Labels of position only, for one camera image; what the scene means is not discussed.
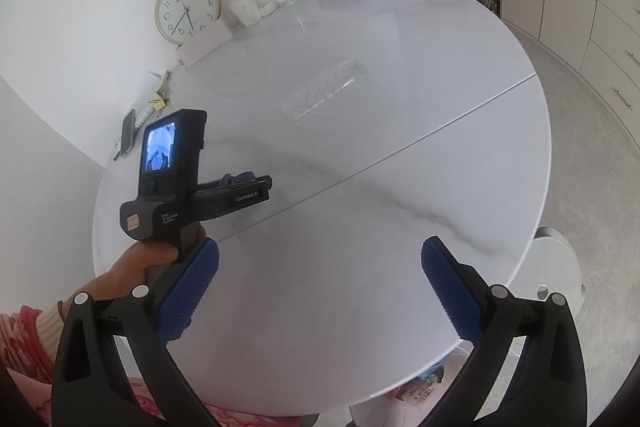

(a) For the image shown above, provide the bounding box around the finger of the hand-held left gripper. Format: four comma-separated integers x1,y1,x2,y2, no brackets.
217,170,257,186

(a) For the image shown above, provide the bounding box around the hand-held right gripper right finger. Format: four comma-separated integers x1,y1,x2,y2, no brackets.
421,235,588,427

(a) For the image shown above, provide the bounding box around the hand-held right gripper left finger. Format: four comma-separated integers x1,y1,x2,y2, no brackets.
51,238,221,427

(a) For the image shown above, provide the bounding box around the white slotted trash bin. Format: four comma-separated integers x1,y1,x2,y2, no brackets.
349,347,476,427

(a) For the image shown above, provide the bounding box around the person's left forearm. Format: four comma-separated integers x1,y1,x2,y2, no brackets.
0,294,81,383

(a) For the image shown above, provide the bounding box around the person's left hand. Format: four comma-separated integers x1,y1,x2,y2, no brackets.
75,239,181,304

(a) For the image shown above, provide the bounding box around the dark smartphone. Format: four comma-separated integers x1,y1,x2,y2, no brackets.
121,109,138,156

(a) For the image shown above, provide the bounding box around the bunch of keys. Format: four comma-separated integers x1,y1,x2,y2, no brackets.
154,70,173,110

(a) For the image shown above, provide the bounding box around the white paper sheet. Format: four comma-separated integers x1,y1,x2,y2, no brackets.
132,72,166,128

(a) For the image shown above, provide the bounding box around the white plastic stool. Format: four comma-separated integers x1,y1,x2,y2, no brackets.
510,227,586,323

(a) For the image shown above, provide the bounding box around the pink snack wrapper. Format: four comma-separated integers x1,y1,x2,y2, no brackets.
395,364,447,404

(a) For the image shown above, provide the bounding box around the white pink card box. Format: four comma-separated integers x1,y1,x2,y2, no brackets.
175,23,233,68

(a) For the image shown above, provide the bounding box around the red floral jacket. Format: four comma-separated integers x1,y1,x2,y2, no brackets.
0,367,321,427

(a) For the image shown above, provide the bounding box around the clear ribbed plastic wrapper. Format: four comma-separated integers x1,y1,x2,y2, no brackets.
280,58,371,126

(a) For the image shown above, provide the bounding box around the white cup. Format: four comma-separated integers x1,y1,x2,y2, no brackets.
229,0,260,28

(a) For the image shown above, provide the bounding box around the round cream wall clock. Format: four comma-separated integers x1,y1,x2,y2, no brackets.
154,0,222,46

